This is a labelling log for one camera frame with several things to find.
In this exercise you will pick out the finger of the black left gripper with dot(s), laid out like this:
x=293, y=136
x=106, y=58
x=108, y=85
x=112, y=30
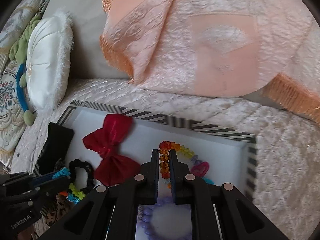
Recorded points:
x=47, y=186

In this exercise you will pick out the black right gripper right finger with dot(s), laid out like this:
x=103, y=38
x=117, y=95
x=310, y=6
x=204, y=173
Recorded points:
x=218, y=212

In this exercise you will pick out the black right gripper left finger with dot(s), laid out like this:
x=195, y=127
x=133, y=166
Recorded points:
x=110, y=212

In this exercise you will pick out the red velvet bow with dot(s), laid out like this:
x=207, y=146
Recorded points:
x=114, y=168

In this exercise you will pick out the leopard print bow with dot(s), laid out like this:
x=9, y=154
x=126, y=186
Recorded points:
x=55, y=209

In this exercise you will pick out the black hair scrunchie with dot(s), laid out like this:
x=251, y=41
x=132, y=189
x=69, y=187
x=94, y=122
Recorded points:
x=82, y=173

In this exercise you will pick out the black velvet bow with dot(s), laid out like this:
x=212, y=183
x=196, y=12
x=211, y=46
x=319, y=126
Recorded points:
x=52, y=156

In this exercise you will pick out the black white striped tray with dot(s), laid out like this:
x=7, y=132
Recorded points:
x=217, y=155

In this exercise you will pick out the floral embroidered pillow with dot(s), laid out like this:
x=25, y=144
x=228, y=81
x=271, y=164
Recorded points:
x=12, y=123

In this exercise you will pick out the beige quilted bedspread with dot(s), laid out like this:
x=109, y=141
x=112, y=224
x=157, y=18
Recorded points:
x=287, y=183

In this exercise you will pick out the round white satin cushion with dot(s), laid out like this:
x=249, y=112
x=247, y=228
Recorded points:
x=48, y=60

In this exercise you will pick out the green blue plush toy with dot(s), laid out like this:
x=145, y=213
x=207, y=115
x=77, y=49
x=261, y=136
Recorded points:
x=18, y=52

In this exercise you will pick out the beige bolster pillow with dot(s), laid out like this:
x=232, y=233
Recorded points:
x=17, y=22

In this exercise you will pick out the peach fringed blanket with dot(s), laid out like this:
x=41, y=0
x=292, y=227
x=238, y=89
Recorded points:
x=218, y=48

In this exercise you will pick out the grey large pillow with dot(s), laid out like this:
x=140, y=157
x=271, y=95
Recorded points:
x=88, y=21

